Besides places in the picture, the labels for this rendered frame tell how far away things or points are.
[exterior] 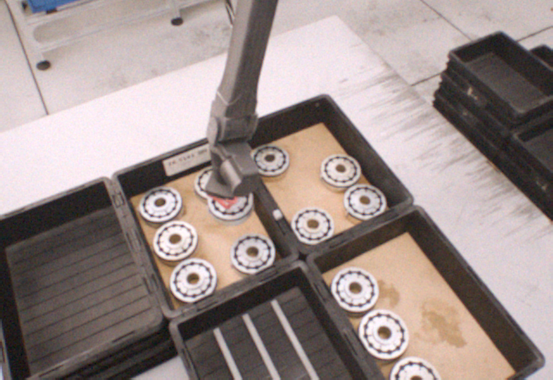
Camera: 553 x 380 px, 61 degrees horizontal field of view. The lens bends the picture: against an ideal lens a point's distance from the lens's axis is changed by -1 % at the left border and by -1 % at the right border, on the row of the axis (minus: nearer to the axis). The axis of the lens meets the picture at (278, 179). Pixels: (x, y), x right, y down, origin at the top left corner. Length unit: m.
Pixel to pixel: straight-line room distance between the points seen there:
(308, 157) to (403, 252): 0.35
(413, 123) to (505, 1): 2.17
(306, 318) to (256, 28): 0.62
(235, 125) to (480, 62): 1.56
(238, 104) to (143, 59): 2.16
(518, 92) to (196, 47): 1.77
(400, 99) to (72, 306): 1.16
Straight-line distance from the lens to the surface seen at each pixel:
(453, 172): 1.51
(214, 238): 1.15
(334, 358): 1.04
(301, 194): 1.21
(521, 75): 2.26
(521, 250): 1.43
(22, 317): 1.20
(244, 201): 1.08
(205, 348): 1.05
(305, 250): 1.02
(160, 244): 1.13
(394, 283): 1.12
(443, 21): 3.33
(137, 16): 3.06
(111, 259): 1.18
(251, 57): 0.77
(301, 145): 1.31
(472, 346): 1.12
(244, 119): 0.87
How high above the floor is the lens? 1.83
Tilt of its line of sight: 54 degrees down
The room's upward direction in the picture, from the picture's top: straight up
